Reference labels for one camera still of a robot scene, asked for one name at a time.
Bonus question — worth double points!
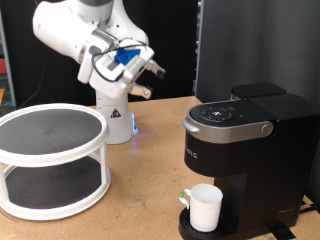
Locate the thin black background cable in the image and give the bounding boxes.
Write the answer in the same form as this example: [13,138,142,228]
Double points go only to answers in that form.
[16,49,49,108]

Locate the grey metal frame post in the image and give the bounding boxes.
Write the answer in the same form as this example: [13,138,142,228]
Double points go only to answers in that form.
[0,9,17,106]

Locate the white mug green-taped handle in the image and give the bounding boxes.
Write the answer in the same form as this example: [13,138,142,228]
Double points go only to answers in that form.
[178,183,224,233]

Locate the Keurig lid silver handle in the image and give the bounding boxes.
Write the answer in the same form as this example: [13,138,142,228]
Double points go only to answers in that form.
[182,99,278,145]

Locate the black Keurig coffee machine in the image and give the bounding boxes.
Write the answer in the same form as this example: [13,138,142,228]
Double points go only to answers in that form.
[178,82,320,240]

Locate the black drip tray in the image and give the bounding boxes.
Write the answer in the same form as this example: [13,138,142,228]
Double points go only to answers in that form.
[178,208,236,240]

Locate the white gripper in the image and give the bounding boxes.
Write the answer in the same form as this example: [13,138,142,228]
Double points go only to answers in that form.
[77,44,167,100]

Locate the white two-tier turntable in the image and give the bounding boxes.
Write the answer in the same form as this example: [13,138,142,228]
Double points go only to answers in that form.
[0,103,112,222]

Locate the black camera cable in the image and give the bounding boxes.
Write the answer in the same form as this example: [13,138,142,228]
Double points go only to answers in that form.
[90,39,149,83]

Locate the black power cable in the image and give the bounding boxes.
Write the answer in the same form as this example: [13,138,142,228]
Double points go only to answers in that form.
[298,199,320,216]

